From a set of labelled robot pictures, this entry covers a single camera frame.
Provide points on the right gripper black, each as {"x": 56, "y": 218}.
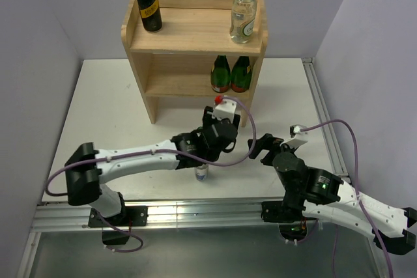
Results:
{"x": 268, "y": 142}

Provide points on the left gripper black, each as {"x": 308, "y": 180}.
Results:
{"x": 207, "y": 118}

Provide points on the silver can front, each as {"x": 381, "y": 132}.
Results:
{"x": 201, "y": 172}

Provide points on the clear bottle green cap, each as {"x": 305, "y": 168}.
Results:
{"x": 243, "y": 15}

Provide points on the black can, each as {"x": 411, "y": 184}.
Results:
{"x": 149, "y": 11}

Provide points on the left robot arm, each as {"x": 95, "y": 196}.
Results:
{"x": 89, "y": 170}

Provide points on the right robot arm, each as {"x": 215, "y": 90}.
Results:
{"x": 315, "y": 193}

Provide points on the wooden two-tier shelf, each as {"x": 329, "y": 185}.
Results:
{"x": 176, "y": 60}

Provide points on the green glass bottle left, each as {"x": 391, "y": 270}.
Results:
{"x": 220, "y": 75}

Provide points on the green glass bottle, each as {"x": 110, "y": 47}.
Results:
{"x": 220, "y": 75}
{"x": 241, "y": 75}

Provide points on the green glass bottle right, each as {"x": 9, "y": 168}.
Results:
{"x": 241, "y": 75}

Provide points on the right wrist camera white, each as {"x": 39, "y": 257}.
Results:
{"x": 298, "y": 137}

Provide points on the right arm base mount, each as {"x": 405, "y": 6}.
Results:
{"x": 293, "y": 226}

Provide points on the aluminium rail frame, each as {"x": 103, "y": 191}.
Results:
{"x": 195, "y": 229}

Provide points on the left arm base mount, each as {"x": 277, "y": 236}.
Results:
{"x": 117, "y": 230}

